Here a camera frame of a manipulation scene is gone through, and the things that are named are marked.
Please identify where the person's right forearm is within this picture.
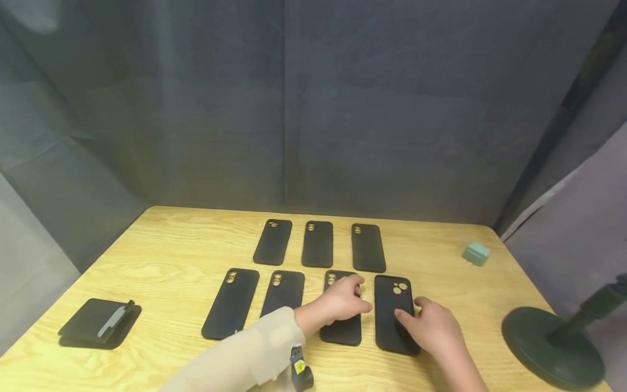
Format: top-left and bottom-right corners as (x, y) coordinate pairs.
(437, 346), (490, 392)

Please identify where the person's left forearm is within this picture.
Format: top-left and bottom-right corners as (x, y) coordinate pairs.
(159, 306), (324, 392)

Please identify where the dark green round-base stand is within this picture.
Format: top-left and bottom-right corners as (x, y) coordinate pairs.
(501, 274), (627, 391)

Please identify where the small pale green block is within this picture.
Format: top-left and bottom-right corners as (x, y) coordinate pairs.
(462, 242), (491, 267)

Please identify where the person's right hand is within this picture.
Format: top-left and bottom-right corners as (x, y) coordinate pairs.
(394, 297), (466, 360)

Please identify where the black three-hole phone cover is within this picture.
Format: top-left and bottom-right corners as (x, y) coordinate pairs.
(374, 275), (422, 357)

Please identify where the grey flat strip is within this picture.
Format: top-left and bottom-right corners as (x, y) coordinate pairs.
(97, 304), (130, 339)

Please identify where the person's left hand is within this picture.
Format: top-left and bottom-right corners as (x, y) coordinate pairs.
(306, 274), (374, 334)

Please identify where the set of black phone cases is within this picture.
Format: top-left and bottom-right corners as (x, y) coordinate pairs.
(201, 219), (387, 347)

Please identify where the black wrist band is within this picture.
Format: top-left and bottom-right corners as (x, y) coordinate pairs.
(289, 345), (315, 392)

